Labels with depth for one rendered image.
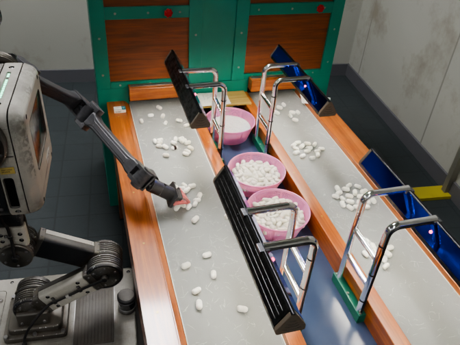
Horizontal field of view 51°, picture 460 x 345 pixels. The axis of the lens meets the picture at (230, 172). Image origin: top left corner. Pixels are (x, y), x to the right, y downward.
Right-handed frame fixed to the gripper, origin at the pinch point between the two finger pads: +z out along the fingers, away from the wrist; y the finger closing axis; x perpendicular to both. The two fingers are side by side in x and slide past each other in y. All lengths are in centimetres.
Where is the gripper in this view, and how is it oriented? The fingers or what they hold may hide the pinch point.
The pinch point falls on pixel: (187, 202)
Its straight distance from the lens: 200.8
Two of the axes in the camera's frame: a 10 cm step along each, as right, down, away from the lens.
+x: -6.5, 7.0, 3.1
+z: 7.1, 3.9, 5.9
